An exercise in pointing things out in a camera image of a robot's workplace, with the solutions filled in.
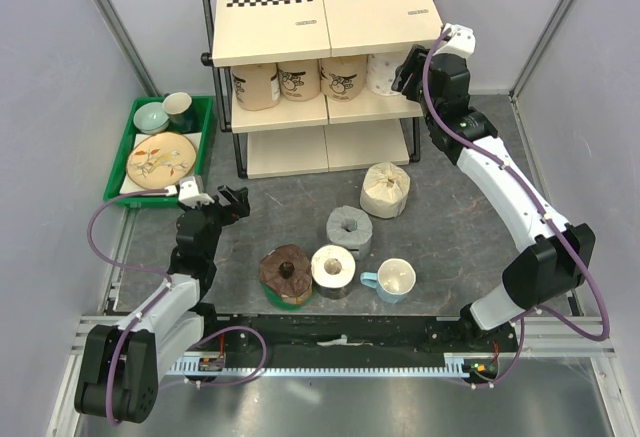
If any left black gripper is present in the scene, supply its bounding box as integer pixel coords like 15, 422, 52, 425
177, 185, 249, 260

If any white paper roll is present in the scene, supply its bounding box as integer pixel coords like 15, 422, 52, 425
311, 245, 356, 300
366, 50, 408, 97

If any tan roll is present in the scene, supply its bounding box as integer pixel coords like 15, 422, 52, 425
320, 55, 367, 102
231, 63, 281, 111
277, 59, 321, 102

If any dark brown roll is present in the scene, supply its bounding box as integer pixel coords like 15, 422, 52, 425
259, 244, 313, 310

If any cream roll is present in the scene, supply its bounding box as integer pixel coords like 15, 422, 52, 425
360, 162, 411, 219

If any grey paper roll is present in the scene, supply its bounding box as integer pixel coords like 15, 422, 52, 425
326, 206, 373, 260

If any white paper roll front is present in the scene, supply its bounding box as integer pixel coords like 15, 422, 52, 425
311, 245, 356, 300

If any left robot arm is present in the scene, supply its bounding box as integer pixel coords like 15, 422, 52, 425
74, 176, 250, 426

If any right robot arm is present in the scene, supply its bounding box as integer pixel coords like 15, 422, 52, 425
392, 45, 595, 351

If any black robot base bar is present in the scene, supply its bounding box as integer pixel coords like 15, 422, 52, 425
192, 314, 518, 371

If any round painted bird plate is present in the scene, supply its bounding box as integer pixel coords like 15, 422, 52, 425
125, 131, 198, 192

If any green plastic tray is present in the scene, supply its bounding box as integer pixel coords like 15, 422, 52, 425
103, 95, 217, 209

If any dark green white cup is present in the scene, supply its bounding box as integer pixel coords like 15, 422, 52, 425
162, 92, 197, 133

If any pale celadon bowl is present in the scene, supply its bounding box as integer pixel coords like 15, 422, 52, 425
133, 102, 170, 135

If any light blue white mug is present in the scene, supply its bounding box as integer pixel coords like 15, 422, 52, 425
360, 258, 417, 304

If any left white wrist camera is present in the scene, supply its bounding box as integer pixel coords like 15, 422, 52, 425
178, 175, 215, 208

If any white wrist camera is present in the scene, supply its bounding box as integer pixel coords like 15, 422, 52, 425
178, 175, 215, 208
435, 23, 476, 59

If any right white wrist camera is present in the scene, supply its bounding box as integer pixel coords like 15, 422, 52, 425
435, 23, 476, 59

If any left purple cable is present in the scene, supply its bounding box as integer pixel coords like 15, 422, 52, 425
87, 184, 267, 423

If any purple cable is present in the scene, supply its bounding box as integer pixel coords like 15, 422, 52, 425
422, 31, 611, 389
87, 184, 267, 423

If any black frame beige shelf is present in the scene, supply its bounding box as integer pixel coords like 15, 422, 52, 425
201, 0, 421, 179

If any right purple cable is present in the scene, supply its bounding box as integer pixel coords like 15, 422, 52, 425
422, 31, 611, 389

